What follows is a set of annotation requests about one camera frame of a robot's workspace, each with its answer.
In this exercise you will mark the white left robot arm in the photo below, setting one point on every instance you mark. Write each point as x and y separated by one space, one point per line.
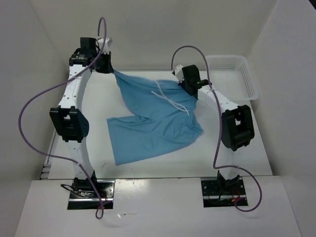
67 118

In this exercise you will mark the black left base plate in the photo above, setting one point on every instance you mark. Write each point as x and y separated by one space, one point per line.
86 198

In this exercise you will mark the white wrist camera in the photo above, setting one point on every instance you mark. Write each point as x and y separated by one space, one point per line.
178 73
106 41

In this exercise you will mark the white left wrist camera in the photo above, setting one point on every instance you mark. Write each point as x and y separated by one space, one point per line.
106 41

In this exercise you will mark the aluminium table edge rail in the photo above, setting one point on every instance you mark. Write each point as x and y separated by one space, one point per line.
53 168

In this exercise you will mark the white plastic basket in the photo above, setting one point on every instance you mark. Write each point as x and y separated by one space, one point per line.
232 76

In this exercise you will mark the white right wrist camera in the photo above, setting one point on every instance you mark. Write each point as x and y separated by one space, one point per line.
178 73

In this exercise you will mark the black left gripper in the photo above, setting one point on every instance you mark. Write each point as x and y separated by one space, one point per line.
108 69

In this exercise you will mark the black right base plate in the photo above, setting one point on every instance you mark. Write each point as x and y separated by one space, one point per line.
213 197

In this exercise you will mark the light blue shorts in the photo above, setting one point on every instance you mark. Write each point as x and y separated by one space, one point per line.
162 119

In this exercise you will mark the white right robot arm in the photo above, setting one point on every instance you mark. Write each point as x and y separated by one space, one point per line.
236 124

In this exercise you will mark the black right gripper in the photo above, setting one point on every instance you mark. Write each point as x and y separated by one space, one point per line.
182 85

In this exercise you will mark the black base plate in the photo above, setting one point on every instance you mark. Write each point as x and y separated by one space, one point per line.
86 198
213 197

